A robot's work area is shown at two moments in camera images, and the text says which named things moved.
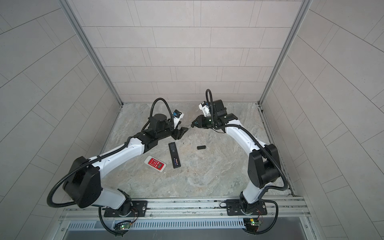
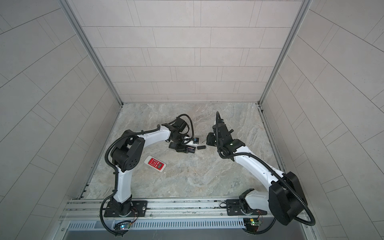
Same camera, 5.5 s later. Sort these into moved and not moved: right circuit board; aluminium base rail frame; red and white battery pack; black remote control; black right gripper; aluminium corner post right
Moved: black remote control; black right gripper
Not moved: red and white battery pack; right circuit board; aluminium base rail frame; aluminium corner post right
